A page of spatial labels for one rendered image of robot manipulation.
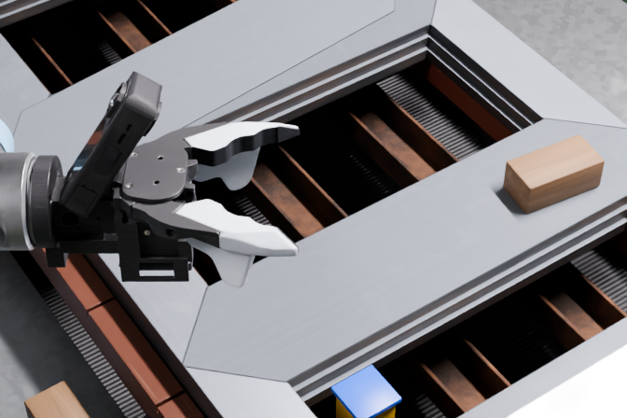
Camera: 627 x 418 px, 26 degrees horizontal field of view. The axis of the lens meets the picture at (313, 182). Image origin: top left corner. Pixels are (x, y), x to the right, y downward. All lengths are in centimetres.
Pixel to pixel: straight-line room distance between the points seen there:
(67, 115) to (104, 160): 99
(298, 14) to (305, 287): 56
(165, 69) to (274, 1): 23
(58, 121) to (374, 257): 51
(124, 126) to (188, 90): 102
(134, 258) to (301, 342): 66
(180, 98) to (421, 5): 43
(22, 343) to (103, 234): 91
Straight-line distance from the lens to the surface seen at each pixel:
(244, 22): 212
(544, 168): 183
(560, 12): 237
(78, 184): 101
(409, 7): 215
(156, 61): 206
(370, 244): 178
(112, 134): 98
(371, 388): 161
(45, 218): 102
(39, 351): 194
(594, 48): 230
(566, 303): 199
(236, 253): 99
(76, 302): 181
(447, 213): 182
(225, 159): 106
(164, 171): 102
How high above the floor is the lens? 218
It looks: 45 degrees down
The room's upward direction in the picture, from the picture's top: straight up
